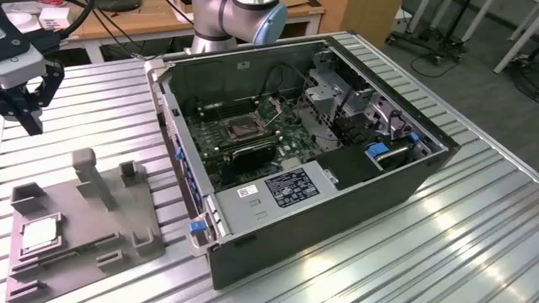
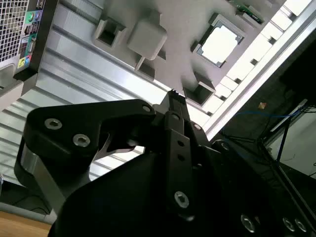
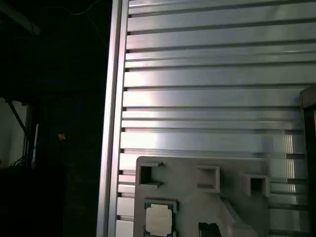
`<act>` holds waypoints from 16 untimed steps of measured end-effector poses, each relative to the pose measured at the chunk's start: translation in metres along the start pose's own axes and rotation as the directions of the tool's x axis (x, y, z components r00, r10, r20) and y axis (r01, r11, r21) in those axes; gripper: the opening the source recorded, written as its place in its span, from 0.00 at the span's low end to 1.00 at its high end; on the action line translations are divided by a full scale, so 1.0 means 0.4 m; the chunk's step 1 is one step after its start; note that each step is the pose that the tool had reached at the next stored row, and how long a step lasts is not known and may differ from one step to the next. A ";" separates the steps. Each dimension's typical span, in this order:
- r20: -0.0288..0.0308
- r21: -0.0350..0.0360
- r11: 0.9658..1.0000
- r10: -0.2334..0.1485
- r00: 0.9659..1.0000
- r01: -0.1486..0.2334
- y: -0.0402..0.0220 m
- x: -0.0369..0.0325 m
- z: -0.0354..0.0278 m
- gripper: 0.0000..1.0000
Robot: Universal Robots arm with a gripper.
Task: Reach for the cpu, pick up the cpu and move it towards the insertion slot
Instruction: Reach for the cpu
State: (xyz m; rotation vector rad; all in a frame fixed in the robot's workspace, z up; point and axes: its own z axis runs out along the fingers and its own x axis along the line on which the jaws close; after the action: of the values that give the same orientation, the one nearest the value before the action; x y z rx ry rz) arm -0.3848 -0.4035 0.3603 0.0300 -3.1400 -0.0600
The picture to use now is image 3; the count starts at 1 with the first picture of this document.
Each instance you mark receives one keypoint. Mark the silver green CPU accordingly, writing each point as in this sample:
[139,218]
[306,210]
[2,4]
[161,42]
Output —
[158,218]

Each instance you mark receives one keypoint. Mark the grey plastic parts rack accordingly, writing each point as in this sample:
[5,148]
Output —
[187,187]

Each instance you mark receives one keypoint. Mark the black open PC case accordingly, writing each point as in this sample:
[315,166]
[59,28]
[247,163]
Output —
[309,148]

